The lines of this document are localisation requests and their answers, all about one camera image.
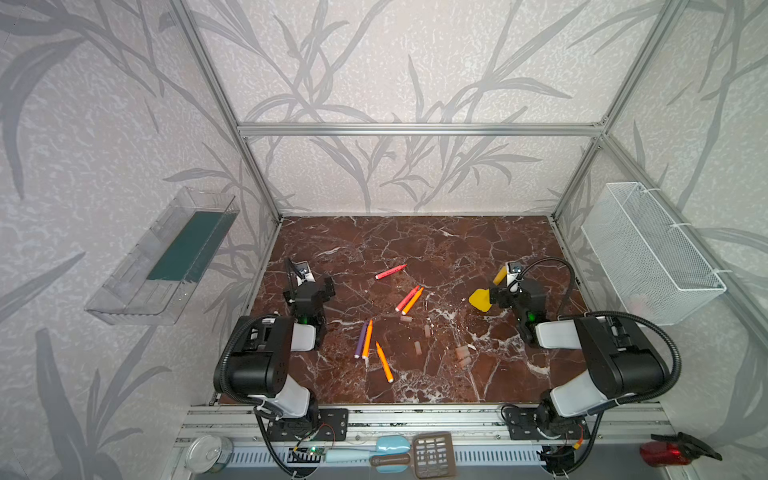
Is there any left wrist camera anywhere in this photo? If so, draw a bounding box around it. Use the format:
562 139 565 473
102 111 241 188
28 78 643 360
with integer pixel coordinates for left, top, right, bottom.
285 259 315 285

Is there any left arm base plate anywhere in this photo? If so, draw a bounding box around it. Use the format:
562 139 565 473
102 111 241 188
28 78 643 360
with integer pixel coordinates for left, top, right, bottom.
267 408 349 442

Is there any green circuit board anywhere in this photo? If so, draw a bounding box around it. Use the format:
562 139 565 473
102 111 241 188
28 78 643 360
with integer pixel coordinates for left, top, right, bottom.
287 446 325 467

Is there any yellow toy spatula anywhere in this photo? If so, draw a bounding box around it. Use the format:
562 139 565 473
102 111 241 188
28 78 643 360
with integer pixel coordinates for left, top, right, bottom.
468 265 508 313

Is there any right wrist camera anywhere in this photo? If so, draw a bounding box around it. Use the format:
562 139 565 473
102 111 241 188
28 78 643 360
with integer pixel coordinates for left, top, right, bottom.
506 262 524 287

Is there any red black tool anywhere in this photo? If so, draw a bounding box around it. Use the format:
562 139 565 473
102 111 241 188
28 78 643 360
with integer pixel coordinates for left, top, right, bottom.
639 432 723 468

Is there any clear plastic wall tray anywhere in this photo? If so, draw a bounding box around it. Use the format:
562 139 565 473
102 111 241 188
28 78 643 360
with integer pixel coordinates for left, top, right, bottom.
85 187 240 326

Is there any light blue brush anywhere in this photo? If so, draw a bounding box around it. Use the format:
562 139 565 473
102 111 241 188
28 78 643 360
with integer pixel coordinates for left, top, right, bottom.
324 435 412 474

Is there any orange pen beside purple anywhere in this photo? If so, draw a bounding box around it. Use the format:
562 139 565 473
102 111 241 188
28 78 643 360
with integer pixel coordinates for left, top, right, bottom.
361 320 373 360

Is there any brown slotted spatula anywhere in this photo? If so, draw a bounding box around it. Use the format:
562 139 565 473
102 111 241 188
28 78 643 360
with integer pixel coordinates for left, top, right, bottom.
412 432 456 479

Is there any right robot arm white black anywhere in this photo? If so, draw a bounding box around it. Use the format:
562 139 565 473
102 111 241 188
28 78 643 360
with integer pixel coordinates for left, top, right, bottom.
489 279 682 429

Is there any red capped pen far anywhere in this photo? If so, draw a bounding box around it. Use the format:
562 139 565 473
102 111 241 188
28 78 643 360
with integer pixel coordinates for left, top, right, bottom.
375 264 407 280

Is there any orange pen front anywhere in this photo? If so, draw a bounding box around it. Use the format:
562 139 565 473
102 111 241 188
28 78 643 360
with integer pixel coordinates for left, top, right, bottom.
375 342 394 383

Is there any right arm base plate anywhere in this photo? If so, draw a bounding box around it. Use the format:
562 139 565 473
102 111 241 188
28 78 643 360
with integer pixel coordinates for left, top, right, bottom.
500 404 591 442

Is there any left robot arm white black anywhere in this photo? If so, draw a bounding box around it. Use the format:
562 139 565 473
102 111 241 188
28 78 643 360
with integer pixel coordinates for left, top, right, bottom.
213 277 335 422

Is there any metal tin can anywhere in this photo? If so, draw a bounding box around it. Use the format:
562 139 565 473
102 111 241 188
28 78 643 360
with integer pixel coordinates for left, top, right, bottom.
184 435 234 474

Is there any orange pen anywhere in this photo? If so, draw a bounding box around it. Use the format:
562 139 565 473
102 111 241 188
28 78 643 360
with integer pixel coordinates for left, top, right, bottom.
375 342 394 383
361 320 373 360
400 287 424 315

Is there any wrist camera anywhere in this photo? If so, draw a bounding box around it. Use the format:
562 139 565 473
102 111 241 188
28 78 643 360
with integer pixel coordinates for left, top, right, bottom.
506 262 524 287
285 259 315 285

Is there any clear pen cap pair upper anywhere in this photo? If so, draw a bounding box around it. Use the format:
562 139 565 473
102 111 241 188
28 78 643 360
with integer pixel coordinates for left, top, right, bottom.
455 345 470 360

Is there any white wire mesh basket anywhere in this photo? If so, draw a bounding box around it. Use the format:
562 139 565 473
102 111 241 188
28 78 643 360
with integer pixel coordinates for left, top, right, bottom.
581 182 727 326

